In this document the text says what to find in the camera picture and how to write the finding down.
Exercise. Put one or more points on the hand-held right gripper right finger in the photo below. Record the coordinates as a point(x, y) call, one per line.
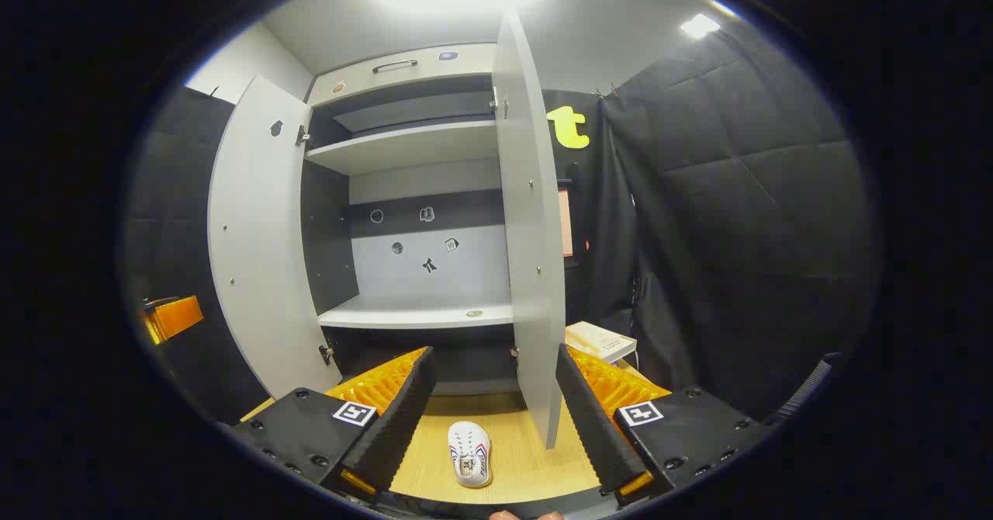
point(593, 427)

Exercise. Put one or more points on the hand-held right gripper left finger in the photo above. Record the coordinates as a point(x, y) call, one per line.
point(403, 419)

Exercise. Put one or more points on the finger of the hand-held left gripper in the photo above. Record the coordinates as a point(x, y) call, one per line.
point(174, 317)

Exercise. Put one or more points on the white striped shoe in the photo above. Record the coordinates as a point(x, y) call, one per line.
point(469, 454)

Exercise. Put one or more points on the grey shoe cabinet door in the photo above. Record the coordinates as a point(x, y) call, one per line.
point(256, 233)
point(531, 217)

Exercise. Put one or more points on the grey shoe cabinet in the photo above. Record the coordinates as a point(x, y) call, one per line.
point(419, 147)

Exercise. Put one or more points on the beige book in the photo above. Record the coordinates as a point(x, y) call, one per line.
point(601, 341)

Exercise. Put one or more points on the black backdrop cloth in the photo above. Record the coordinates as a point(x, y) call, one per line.
point(597, 194)

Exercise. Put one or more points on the small ceiling light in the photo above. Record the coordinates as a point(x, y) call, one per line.
point(698, 25)

